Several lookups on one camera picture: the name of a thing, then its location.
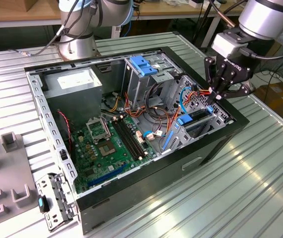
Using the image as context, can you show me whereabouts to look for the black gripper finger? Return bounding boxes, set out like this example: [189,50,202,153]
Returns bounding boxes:
[216,73,256,101]
[204,57,226,105]

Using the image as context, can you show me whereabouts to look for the orange power wire with plug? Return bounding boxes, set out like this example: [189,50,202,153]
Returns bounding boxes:
[167,86,218,136]

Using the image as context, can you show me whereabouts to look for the blue wire with black plug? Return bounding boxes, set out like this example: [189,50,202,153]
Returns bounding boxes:
[179,85,198,115]

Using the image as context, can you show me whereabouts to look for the hard disk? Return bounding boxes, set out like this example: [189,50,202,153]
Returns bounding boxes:
[161,106,214,151]

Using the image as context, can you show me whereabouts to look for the grey metal disk bay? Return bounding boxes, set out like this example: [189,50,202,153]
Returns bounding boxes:
[160,106,234,155]

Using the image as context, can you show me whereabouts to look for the brown cardboard box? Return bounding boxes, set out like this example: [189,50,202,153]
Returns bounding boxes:
[253,83,283,119]

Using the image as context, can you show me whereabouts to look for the black tripod stand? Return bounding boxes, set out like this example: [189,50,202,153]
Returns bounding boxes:
[192,0,221,54]

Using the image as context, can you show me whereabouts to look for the blue plastic drive latch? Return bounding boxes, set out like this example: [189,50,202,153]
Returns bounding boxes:
[129,56,159,77]

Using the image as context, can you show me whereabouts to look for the small white box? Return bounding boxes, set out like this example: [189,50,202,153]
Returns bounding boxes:
[190,0,211,8]

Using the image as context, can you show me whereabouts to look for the grey optical drive cage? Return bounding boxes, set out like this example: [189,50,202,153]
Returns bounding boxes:
[121,51,183,111]

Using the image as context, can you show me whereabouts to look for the black RAM slot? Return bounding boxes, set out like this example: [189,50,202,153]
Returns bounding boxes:
[115,119,141,160]
[118,118,144,159]
[122,117,148,158]
[111,119,138,161]

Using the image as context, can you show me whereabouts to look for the black PC case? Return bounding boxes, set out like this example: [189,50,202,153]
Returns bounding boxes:
[23,46,250,235]

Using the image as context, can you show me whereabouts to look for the CPU socket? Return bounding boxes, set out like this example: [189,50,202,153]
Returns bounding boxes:
[97,141,118,158]

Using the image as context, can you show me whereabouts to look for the metal socket cover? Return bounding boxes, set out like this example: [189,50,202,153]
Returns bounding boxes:
[85,116,111,143]

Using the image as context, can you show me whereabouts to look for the grey power supply unit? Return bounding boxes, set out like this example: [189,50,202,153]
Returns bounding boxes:
[42,67,103,127]

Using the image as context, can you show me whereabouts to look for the blue expansion slot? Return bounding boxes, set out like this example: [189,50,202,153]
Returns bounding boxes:
[86,163,129,188]

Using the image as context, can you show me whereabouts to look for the green motherboard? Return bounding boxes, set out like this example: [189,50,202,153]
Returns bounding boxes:
[71,115,157,194]

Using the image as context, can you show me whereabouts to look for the grey parts rack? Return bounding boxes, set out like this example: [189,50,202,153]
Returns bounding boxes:
[0,132,39,226]

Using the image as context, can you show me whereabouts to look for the black camera cable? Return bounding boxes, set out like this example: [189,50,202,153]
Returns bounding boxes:
[239,47,283,60]

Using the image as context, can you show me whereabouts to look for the black wire bundle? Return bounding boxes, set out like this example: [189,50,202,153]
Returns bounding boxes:
[143,83,171,123]

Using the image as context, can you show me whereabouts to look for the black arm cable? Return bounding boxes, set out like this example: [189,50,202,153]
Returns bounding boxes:
[207,0,238,28]

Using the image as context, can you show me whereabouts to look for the wooden desk with white frame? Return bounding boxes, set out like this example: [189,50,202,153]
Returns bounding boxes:
[0,0,246,48]

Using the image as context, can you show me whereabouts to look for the blue wire with white plug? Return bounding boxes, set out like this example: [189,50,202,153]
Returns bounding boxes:
[142,130,166,141]

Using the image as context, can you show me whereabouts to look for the orange wire bundle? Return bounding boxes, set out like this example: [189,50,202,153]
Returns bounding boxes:
[123,91,172,124]

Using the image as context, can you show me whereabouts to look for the yellow and orange wires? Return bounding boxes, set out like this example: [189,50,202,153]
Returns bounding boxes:
[106,95,122,113]

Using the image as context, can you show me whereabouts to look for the red and black fan wire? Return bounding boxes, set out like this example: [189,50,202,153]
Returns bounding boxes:
[57,110,72,152]

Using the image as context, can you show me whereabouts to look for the brown square base plate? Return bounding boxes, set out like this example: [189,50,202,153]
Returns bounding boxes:
[53,41,102,62]

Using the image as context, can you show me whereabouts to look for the black cable with silver connector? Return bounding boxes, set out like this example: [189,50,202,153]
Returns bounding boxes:
[7,14,69,58]

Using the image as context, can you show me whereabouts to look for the metal expansion bracket retainer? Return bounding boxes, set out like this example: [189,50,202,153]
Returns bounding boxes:
[35,173,79,233]

